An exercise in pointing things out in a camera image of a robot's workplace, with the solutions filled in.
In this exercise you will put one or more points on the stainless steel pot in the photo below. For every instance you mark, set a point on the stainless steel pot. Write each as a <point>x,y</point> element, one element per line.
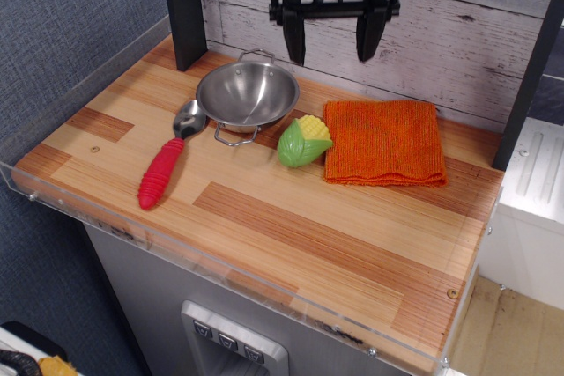
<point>247,96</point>

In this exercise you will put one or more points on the toy corn cob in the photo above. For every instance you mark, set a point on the toy corn cob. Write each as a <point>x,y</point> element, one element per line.
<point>305,140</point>

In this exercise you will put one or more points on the orange folded cloth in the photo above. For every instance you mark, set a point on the orange folded cloth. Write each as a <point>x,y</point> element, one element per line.
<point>382,143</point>

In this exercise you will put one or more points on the white toy sink unit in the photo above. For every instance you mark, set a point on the white toy sink unit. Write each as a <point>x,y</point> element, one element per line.
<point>523,246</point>

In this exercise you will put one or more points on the grey toy fridge cabinet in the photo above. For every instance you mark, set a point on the grey toy fridge cabinet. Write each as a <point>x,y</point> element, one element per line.
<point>152,291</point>

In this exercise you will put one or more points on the clear acrylic guard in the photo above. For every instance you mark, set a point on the clear acrylic guard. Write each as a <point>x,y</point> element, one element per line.
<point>375,264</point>

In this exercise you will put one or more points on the silver dispenser panel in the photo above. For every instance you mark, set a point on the silver dispenser panel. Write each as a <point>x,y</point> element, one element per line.
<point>233,343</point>

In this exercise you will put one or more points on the yellow black object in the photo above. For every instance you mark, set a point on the yellow black object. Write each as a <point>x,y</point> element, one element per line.
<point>24,364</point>

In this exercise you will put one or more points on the left dark vertical post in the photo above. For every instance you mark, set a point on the left dark vertical post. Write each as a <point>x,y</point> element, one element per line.
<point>188,32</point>

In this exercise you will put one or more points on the dark vertical post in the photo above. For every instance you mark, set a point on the dark vertical post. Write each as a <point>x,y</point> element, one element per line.
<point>539,57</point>
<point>188,32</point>

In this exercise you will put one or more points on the red handled metal spoon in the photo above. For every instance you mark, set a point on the red handled metal spoon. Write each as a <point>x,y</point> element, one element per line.
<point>189,121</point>

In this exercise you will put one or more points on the right dark vertical post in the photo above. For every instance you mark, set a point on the right dark vertical post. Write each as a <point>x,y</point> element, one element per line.
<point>539,57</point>

